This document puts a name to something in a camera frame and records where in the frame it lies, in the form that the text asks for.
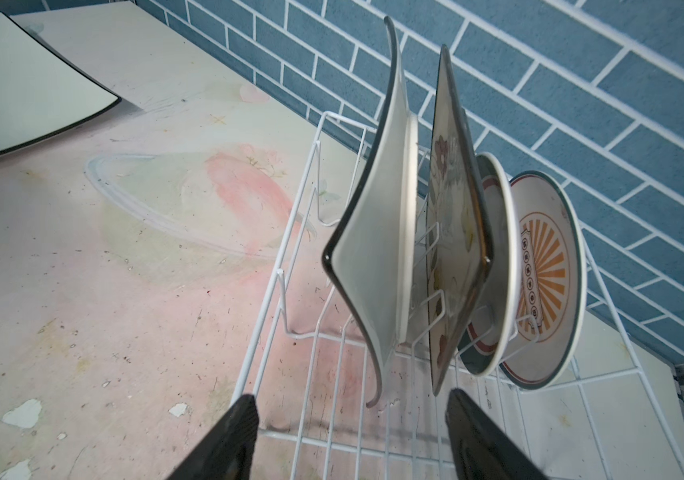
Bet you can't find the white wire dish rack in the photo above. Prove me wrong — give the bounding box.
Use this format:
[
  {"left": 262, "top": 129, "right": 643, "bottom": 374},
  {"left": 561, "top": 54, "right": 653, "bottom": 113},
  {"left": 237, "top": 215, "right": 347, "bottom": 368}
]
[{"left": 234, "top": 112, "right": 684, "bottom": 479}]

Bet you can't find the floral black square plate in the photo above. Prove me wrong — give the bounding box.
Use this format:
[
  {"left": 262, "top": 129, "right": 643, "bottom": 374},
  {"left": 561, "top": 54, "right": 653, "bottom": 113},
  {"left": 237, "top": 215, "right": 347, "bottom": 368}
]
[{"left": 427, "top": 45, "right": 494, "bottom": 395}]

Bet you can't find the round plate orange sunburst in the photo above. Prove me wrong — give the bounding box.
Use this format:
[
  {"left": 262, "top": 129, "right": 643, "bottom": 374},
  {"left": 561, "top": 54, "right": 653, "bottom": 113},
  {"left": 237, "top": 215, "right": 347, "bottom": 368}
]
[{"left": 500, "top": 170, "right": 588, "bottom": 391}]

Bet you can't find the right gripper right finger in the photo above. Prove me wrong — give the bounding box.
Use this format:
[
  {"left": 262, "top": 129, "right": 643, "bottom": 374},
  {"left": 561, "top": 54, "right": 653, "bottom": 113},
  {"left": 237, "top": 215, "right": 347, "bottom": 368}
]
[{"left": 446, "top": 388, "right": 547, "bottom": 480}]

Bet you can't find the round plate red rim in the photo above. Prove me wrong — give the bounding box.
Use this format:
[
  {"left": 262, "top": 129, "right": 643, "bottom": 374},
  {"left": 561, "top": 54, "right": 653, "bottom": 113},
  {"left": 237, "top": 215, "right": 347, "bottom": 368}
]
[{"left": 458, "top": 152, "right": 522, "bottom": 377}]

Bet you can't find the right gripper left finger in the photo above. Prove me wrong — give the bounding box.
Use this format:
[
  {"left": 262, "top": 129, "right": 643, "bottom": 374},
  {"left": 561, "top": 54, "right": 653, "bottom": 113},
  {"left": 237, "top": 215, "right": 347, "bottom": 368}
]
[{"left": 168, "top": 394, "right": 260, "bottom": 480}]

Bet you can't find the white square plate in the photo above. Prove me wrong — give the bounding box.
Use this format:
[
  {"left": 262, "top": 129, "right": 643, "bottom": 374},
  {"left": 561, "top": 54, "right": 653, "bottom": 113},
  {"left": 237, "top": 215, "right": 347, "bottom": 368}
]
[
  {"left": 0, "top": 12, "right": 121, "bottom": 155},
  {"left": 322, "top": 17, "right": 419, "bottom": 408}
]

